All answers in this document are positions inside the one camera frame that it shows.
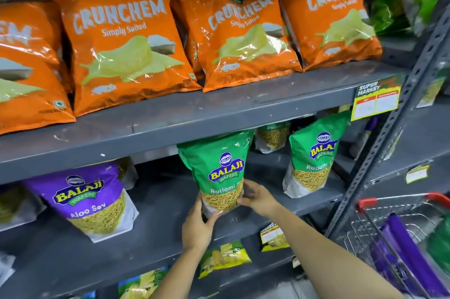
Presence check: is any person's right hand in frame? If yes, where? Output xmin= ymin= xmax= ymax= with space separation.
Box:
xmin=237 ymin=179 xmax=282 ymax=219

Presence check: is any person's left hand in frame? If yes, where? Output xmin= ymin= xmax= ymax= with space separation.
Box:
xmin=181 ymin=194 xmax=224 ymax=252

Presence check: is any green snack packet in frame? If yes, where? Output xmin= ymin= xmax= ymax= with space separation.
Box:
xmin=177 ymin=129 xmax=255 ymax=219
xmin=283 ymin=110 xmax=352 ymax=199
xmin=254 ymin=121 xmax=292 ymax=154

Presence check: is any person's left forearm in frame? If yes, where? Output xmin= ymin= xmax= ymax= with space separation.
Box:
xmin=149 ymin=245 xmax=212 ymax=299

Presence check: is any person's right forearm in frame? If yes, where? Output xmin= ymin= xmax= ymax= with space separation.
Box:
xmin=270 ymin=203 xmax=405 ymax=299

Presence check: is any yellow chips packet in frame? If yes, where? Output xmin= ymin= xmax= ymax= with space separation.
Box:
xmin=198 ymin=240 xmax=252 ymax=280
xmin=117 ymin=266 xmax=170 ymax=299

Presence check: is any yellow and red price label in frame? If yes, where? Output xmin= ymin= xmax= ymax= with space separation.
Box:
xmin=260 ymin=223 xmax=291 ymax=253
xmin=351 ymin=75 xmax=405 ymax=122

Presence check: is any grey metal shelf rack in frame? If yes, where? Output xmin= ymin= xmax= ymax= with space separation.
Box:
xmin=332 ymin=33 xmax=450 ymax=201
xmin=0 ymin=0 xmax=410 ymax=299

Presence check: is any clear yellow snack packet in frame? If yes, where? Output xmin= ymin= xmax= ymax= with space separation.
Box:
xmin=0 ymin=184 xmax=47 ymax=233
xmin=117 ymin=157 xmax=139 ymax=191

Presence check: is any purple snack packet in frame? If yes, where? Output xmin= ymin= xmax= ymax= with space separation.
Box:
xmin=22 ymin=161 xmax=140 ymax=244

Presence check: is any purple and white packet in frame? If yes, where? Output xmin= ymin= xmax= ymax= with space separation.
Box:
xmin=349 ymin=115 xmax=379 ymax=159

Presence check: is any orange chips bag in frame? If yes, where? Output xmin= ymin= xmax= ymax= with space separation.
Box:
xmin=0 ymin=1 xmax=76 ymax=136
xmin=274 ymin=0 xmax=383 ymax=72
xmin=169 ymin=0 xmax=206 ymax=80
xmin=172 ymin=0 xmax=303 ymax=93
xmin=41 ymin=0 xmax=202 ymax=117

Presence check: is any grey perforated metal upright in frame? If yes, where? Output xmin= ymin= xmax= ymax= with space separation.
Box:
xmin=324 ymin=1 xmax=450 ymax=240

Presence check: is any wire shopping cart red handle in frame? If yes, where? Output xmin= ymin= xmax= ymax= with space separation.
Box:
xmin=342 ymin=192 xmax=450 ymax=299

